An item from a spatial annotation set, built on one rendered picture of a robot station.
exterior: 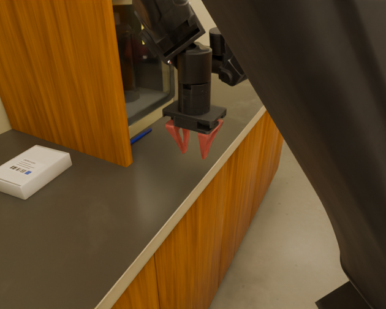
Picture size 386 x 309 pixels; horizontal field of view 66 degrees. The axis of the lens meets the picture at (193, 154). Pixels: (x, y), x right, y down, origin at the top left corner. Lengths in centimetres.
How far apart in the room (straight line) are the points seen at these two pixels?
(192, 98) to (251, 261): 141
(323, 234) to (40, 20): 183
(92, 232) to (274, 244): 140
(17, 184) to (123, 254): 32
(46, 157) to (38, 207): 16
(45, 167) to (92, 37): 34
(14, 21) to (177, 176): 57
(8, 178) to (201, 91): 53
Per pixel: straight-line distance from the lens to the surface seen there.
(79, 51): 77
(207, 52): 49
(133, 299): 74
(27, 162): 87
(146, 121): 102
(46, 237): 69
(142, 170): 81
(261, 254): 185
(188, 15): 44
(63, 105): 89
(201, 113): 52
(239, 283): 171
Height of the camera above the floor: 140
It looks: 32 degrees down
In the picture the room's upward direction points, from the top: straight up
